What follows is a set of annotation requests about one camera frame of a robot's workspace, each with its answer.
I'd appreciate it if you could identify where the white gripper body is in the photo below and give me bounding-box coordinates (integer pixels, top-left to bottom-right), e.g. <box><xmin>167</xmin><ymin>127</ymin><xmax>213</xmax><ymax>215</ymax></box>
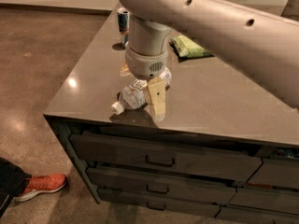
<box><xmin>125</xmin><ymin>45</ymin><xmax>168</xmax><ymax>80</ymax></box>

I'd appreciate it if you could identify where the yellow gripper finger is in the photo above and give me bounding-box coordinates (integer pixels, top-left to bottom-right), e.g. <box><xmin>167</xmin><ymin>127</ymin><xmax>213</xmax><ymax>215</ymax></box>
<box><xmin>120</xmin><ymin>62</ymin><xmax>131</xmax><ymax>77</ymax></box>
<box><xmin>147</xmin><ymin>77</ymin><xmax>165</xmax><ymax>121</ymax></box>

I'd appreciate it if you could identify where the clear plastic water bottle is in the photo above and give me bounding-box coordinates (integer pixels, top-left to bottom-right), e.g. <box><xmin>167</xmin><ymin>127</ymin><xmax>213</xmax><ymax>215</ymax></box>
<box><xmin>111</xmin><ymin>68</ymin><xmax>172</xmax><ymax>115</ymax></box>

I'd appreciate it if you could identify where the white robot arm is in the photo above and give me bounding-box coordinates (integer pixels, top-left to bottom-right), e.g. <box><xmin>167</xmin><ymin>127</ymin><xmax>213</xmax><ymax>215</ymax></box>
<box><xmin>119</xmin><ymin>0</ymin><xmax>299</xmax><ymax>108</ymax></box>

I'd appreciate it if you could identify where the green snack packet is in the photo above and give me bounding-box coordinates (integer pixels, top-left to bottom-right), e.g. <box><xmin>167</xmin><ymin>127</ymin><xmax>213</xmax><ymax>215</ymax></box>
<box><xmin>170</xmin><ymin>35</ymin><xmax>211</xmax><ymax>59</ymax></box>

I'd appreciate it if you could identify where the blue silver drink can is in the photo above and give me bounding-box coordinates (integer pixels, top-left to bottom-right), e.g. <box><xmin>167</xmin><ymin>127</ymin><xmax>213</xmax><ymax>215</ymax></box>
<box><xmin>117</xmin><ymin>7</ymin><xmax>130</xmax><ymax>47</ymax></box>

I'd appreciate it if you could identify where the grey top left drawer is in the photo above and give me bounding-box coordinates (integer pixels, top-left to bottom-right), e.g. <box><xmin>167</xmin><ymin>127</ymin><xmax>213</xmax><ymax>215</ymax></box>
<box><xmin>70</xmin><ymin>133</ymin><xmax>262</xmax><ymax>181</ymax></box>

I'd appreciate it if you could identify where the grey drawer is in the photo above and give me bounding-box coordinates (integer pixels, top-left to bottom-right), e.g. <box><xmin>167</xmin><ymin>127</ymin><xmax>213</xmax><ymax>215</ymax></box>
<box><xmin>249</xmin><ymin>159</ymin><xmax>299</xmax><ymax>189</ymax></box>
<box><xmin>70</xmin><ymin>133</ymin><xmax>262</xmax><ymax>181</ymax></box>
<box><xmin>97</xmin><ymin>189</ymin><xmax>221</xmax><ymax>217</ymax></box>
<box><xmin>230</xmin><ymin>189</ymin><xmax>299</xmax><ymax>215</ymax></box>
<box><xmin>86</xmin><ymin>167</ymin><xmax>236</xmax><ymax>204</ymax></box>
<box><xmin>216</xmin><ymin>207</ymin><xmax>299</xmax><ymax>224</ymax></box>

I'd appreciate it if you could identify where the grey middle left drawer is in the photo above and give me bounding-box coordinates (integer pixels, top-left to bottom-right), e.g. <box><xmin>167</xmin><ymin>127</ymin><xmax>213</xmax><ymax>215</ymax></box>
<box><xmin>86</xmin><ymin>167</ymin><xmax>236</xmax><ymax>204</ymax></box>

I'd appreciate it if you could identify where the grey bottom left drawer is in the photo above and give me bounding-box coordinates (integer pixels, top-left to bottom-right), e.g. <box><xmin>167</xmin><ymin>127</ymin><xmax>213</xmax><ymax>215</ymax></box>
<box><xmin>97</xmin><ymin>189</ymin><xmax>221</xmax><ymax>217</ymax></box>

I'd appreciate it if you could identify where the orange sneaker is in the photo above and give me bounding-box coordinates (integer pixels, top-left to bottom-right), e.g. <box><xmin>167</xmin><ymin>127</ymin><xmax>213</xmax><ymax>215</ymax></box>
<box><xmin>14</xmin><ymin>174</ymin><xmax>67</xmax><ymax>203</ymax></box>

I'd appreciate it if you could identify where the grey top right drawer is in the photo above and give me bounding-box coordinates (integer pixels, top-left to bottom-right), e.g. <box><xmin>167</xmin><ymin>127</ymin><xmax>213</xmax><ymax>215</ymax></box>
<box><xmin>249</xmin><ymin>159</ymin><xmax>299</xmax><ymax>189</ymax></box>

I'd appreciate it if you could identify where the black trouser leg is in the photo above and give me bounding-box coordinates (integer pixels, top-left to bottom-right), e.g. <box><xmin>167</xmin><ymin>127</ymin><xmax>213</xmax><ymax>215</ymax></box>
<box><xmin>0</xmin><ymin>156</ymin><xmax>32</xmax><ymax>217</ymax></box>

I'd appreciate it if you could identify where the grey bottom right drawer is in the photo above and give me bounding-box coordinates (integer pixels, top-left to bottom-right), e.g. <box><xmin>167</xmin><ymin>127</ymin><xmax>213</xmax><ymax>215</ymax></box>
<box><xmin>216</xmin><ymin>207</ymin><xmax>299</xmax><ymax>224</ymax></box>

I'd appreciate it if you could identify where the grey middle right drawer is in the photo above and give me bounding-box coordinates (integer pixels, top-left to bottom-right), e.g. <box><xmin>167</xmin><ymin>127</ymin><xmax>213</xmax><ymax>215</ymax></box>
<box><xmin>230</xmin><ymin>189</ymin><xmax>299</xmax><ymax>215</ymax></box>

